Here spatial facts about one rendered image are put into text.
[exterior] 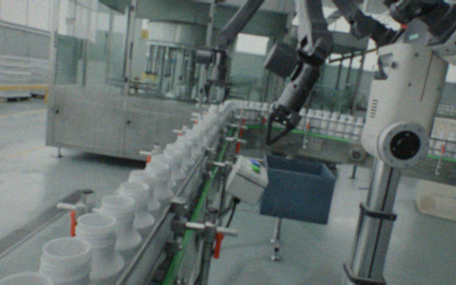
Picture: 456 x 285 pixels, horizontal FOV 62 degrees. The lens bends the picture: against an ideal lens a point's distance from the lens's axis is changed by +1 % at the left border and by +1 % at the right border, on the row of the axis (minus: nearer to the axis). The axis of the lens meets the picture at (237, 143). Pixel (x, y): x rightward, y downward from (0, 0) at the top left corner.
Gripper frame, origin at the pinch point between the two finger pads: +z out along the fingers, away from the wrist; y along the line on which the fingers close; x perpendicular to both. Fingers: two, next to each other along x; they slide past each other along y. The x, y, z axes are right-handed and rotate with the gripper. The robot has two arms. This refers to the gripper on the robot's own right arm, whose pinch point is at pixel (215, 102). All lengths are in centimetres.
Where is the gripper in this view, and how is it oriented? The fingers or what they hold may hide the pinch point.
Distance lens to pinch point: 154.5
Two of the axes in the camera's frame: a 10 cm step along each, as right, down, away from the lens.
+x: -0.4, 1.7, -9.8
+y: -9.9, -1.5, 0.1
